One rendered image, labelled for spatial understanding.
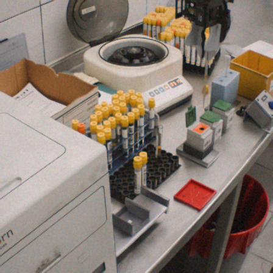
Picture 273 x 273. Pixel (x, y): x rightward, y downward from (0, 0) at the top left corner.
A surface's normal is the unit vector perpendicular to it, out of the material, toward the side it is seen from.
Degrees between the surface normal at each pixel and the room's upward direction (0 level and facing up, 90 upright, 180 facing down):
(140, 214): 89
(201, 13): 90
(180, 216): 0
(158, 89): 25
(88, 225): 90
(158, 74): 90
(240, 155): 0
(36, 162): 0
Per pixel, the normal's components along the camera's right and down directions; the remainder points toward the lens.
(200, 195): 0.00, -0.80
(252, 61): -0.66, 0.45
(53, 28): 0.79, 0.36
